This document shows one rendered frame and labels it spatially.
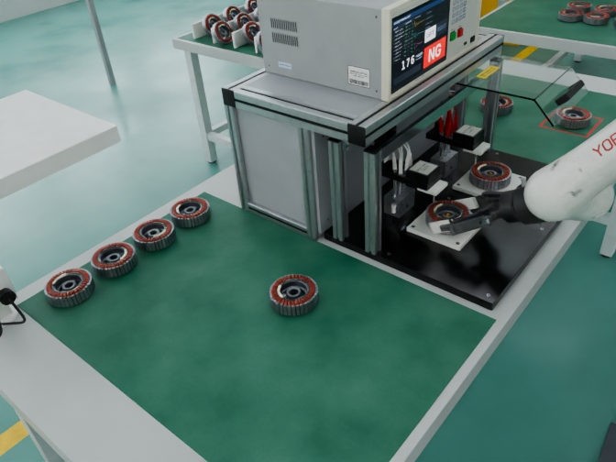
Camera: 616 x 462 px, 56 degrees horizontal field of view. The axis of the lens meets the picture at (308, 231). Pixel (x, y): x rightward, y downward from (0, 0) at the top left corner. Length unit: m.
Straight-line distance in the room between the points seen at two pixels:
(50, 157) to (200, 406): 0.54
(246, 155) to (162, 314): 0.48
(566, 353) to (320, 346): 1.29
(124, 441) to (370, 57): 0.94
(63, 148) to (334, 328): 0.65
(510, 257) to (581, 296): 1.16
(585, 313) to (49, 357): 1.93
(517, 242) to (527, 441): 0.78
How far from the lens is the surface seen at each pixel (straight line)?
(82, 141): 1.14
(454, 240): 1.47
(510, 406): 2.13
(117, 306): 1.45
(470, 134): 1.65
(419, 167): 1.48
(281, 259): 1.46
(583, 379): 2.28
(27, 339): 1.46
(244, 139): 1.55
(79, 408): 1.27
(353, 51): 1.37
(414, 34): 1.39
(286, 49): 1.50
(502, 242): 1.50
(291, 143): 1.42
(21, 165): 1.12
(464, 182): 1.69
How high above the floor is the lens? 1.66
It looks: 36 degrees down
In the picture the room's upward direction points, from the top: 5 degrees counter-clockwise
